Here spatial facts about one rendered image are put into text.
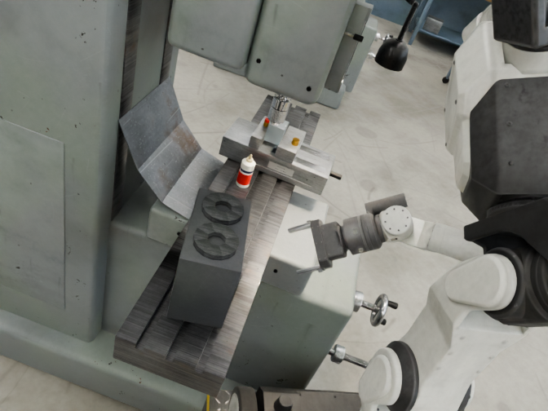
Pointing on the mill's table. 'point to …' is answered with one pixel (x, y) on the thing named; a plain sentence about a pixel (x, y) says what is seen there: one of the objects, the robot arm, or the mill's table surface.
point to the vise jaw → (285, 150)
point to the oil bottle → (245, 172)
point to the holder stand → (210, 259)
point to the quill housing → (297, 46)
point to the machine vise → (315, 172)
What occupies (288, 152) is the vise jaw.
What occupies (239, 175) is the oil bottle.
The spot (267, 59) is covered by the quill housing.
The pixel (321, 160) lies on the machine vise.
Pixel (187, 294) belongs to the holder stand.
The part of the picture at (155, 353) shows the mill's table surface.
